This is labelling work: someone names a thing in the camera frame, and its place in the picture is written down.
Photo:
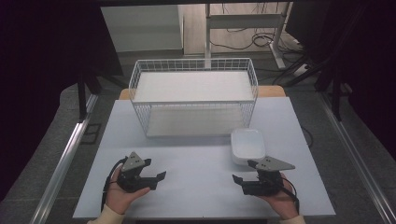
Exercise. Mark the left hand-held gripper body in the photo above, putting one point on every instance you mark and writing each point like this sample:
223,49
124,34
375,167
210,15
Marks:
133,162

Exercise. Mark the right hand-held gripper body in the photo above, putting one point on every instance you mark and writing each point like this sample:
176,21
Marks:
270,165

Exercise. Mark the person's left hand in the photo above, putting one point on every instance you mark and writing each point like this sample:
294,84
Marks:
120,196

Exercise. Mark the person's right hand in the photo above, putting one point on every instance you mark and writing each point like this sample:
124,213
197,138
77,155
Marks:
281,200

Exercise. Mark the white rectangular box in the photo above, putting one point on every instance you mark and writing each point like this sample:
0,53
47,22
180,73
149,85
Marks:
248,146

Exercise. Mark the wooden table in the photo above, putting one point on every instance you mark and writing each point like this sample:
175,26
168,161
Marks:
274,91

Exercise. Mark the black stand leg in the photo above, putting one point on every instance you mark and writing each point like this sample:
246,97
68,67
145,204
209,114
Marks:
336,99
82,99

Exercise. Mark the white power strip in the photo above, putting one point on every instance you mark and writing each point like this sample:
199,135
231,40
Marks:
301,69

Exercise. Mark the dark curtain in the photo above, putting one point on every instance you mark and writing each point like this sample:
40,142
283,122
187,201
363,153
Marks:
367,62
40,77

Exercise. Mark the white cabinet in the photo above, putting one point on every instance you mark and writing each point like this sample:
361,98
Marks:
143,28

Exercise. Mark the black floor frame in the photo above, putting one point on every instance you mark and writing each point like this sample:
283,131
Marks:
91,133

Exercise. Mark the metal floor rail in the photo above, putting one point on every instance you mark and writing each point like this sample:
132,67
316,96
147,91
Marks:
67,158
355,155

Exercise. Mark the white desk frame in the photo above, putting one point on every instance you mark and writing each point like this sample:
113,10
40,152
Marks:
246,21

